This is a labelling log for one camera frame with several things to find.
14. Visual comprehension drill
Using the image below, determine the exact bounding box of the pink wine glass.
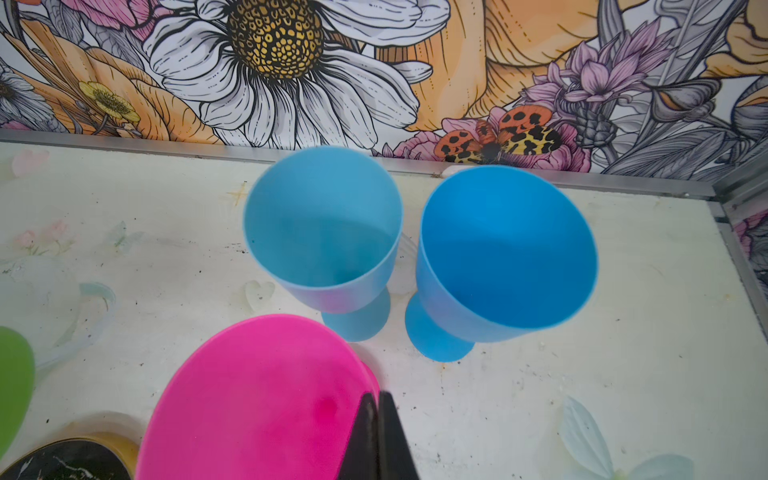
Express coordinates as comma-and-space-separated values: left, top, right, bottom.
136, 314, 379, 479

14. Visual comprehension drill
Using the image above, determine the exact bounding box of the blue wine glass front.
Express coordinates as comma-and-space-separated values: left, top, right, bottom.
243, 146, 404, 342

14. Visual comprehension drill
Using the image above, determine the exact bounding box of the blue wine glass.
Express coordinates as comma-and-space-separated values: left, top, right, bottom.
243, 146, 404, 342
405, 166, 598, 363

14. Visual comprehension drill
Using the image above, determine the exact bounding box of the gold wire glass rack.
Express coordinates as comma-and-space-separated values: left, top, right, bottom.
1, 432, 139, 480

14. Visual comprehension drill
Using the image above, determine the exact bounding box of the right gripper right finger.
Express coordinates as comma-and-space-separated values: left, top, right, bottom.
377, 391, 419, 480

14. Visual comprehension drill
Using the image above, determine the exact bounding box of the green wine glass front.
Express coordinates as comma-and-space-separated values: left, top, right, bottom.
0, 326, 35, 456

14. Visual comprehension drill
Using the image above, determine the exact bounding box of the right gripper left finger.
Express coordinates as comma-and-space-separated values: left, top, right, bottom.
336, 393, 378, 480

